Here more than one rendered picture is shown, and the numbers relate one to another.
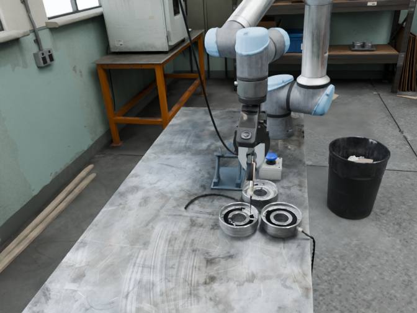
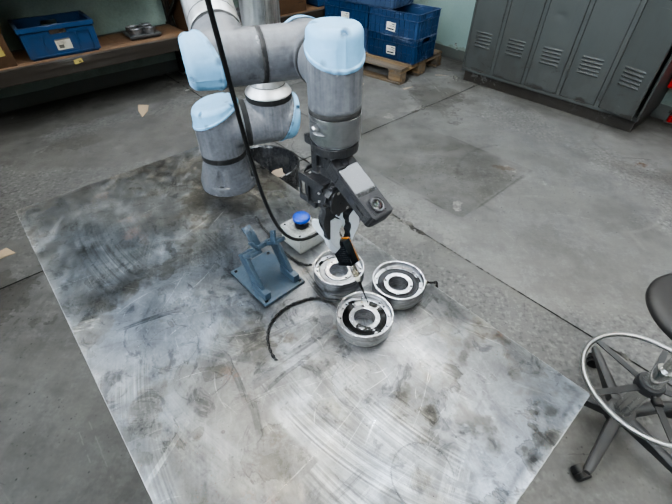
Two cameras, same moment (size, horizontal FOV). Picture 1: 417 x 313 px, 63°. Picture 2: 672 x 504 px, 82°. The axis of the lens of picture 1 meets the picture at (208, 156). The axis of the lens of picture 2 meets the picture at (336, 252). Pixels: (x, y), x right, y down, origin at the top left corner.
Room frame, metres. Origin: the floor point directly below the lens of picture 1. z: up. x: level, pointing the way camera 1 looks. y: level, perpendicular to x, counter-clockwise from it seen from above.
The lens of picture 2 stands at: (0.51, 0.33, 1.40)
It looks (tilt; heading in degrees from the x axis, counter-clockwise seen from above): 43 degrees down; 304
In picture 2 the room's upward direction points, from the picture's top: straight up
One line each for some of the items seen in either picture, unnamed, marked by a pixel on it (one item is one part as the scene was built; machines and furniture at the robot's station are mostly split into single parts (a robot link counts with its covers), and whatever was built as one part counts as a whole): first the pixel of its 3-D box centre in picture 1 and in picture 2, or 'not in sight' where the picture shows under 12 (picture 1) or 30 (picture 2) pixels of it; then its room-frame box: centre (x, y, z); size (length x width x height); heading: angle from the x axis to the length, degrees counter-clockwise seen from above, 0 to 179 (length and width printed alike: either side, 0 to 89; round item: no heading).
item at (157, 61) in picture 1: (162, 81); not in sight; (3.52, 0.43, 0.39); 1.50 x 0.62 x 0.78; 166
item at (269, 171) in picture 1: (270, 167); (301, 231); (0.96, -0.20, 0.82); 0.08 x 0.07 x 0.05; 166
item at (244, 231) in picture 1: (238, 220); (364, 319); (0.71, -0.07, 0.82); 0.10 x 0.10 x 0.04
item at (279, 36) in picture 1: (264, 45); (299, 50); (0.90, -0.16, 1.23); 0.11 x 0.11 x 0.08; 55
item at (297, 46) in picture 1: (305, 40); (56, 35); (4.25, -1.28, 0.56); 0.52 x 0.38 x 0.22; 73
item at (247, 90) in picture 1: (251, 86); (333, 127); (0.81, -0.12, 1.15); 0.08 x 0.08 x 0.05
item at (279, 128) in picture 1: (275, 120); (226, 166); (1.28, -0.29, 0.85); 0.15 x 0.15 x 0.10
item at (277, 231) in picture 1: (280, 220); (397, 286); (0.70, -0.18, 0.82); 0.10 x 0.10 x 0.04
